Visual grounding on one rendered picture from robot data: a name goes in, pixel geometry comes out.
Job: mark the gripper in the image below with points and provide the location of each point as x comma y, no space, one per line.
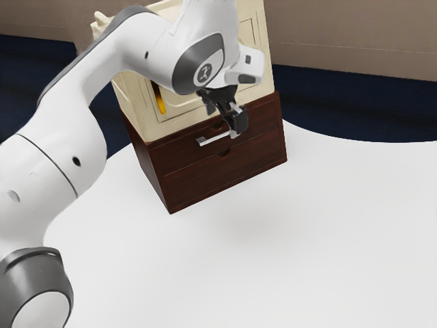
218,95

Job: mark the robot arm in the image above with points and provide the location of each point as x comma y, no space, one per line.
85,102

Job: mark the cream box with lid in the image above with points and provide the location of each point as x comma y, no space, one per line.
177,112

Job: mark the dark brown drawer cabinet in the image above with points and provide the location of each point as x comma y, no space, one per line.
211,171

